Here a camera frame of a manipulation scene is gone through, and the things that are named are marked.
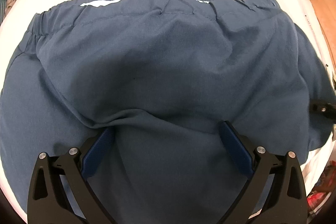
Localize teal hard suitcase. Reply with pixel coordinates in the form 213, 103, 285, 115
0, 0, 7, 24

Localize dark bag with items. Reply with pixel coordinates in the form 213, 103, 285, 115
307, 160, 335, 218

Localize blue and white jacket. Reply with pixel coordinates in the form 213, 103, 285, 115
1, 0, 335, 223

